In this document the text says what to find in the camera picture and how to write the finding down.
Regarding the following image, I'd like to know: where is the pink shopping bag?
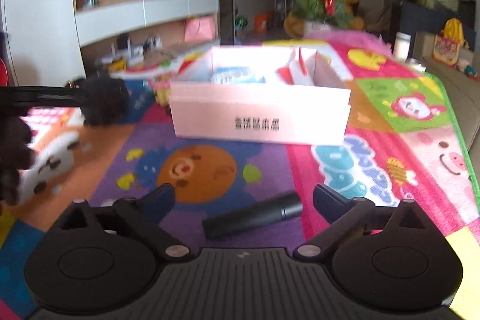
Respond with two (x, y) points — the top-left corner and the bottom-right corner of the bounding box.
(184, 16), (217, 43)

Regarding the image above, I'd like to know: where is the white thermos cup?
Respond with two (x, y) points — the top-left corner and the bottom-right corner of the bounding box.
(393, 31), (412, 60)

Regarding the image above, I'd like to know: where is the pink cardboard box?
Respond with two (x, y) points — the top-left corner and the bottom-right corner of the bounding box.
(169, 44), (351, 146)

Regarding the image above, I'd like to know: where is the dark sideboard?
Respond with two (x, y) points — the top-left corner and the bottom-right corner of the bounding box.
(390, 0), (477, 51)

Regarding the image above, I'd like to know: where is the yellow backpack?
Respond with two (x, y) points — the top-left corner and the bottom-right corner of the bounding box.
(440, 18), (469, 47)

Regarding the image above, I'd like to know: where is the black cylinder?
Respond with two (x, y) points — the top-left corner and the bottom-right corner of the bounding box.
(202, 192), (304, 240)

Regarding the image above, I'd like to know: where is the blue tissue pack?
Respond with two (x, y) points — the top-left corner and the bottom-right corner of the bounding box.
(211, 66), (267, 85)

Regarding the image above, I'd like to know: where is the red cartoon gift bag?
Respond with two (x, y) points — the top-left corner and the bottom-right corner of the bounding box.
(433, 35), (461, 66)

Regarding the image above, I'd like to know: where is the white router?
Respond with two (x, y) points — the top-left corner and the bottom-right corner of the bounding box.
(125, 37), (145, 56)

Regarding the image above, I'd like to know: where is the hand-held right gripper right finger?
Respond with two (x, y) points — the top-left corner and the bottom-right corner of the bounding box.
(293, 184), (432, 261)

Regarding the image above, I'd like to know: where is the white and wood tv cabinet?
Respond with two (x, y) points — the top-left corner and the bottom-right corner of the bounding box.
(73, 0), (222, 77)

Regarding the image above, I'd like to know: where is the colourful cartoon play mat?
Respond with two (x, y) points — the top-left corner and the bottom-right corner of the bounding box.
(0, 31), (480, 320)

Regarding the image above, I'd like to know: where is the person's left hand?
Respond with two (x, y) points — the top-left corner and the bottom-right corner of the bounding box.
(0, 114), (34, 206)

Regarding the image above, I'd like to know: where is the black plush toy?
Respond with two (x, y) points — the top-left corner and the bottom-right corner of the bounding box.
(65, 76), (130, 127)

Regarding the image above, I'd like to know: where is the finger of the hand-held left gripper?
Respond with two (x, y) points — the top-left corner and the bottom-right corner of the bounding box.
(0, 85), (85, 108)

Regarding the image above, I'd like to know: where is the small blue and white toy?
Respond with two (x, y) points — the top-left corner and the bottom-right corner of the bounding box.
(459, 59), (479, 79)

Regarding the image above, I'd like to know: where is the metal bowl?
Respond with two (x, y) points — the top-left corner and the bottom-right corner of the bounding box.
(405, 58), (428, 72)

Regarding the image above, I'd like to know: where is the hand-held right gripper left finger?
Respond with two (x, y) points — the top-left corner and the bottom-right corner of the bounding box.
(56, 183), (189, 261)

